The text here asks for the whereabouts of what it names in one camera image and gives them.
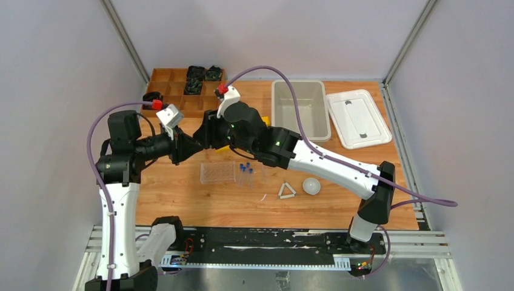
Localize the clear plastic tube rack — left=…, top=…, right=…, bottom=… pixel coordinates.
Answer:
left=200, top=162, right=235, bottom=185

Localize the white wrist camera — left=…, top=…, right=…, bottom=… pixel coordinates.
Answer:
left=216, top=85, right=241, bottom=118
left=156, top=104, right=184, bottom=141

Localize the white porcelain dish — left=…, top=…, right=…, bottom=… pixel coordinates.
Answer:
left=302, top=178, right=321, bottom=195

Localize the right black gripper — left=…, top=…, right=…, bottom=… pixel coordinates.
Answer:
left=193, top=106, right=256, bottom=155

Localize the black cable bundle outside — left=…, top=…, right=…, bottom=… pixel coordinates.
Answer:
left=142, top=92, right=164, bottom=109

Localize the blue capped tube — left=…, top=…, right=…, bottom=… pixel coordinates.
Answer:
left=237, top=163, right=246, bottom=186
left=239, top=166, right=245, bottom=186
left=248, top=168, right=254, bottom=189
left=245, top=162, right=251, bottom=181

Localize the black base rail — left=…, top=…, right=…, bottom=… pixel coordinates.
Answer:
left=158, top=227, right=389, bottom=276

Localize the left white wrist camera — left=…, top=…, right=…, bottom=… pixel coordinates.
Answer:
left=156, top=104, right=184, bottom=141

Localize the white plastic bin lid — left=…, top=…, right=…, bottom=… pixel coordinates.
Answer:
left=326, top=89, right=392, bottom=150

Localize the black cable bundle left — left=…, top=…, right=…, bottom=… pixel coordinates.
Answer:
left=186, top=65, right=207, bottom=80

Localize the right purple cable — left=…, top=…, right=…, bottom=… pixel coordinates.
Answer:
left=215, top=65, right=459, bottom=280

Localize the yellow test tube rack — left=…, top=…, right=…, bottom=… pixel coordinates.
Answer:
left=215, top=116, right=271, bottom=153

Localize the black cable bundle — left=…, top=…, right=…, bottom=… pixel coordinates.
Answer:
left=205, top=65, right=224, bottom=82
left=184, top=78, right=204, bottom=96
left=186, top=65, right=207, bottom=80

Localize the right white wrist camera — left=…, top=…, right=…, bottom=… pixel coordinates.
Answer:
left=216, top=85, right=241, bottom=118

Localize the wooden compartment tray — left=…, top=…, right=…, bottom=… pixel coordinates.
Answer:
left=146, top=65, right=226, bottom=118

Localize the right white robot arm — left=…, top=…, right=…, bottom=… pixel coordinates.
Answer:
left=193, top=102, right=395, bottom=253

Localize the grey plastic bin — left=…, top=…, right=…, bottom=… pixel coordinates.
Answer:
left=271, top=80, right=332, bottom=144

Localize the white clay triangle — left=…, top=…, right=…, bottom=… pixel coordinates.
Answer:
left=278, top=182, right=297, bottom=199

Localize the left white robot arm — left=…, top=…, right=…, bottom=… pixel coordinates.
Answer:
left=85, top=107, right=202, bottom=290

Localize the black cable bundle right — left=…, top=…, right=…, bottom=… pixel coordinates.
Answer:
left=205, top=65, right=224, bottom=82

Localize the black cable bundle lower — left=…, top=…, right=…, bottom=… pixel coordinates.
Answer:
left=184, top=78, right=204, bottom=96

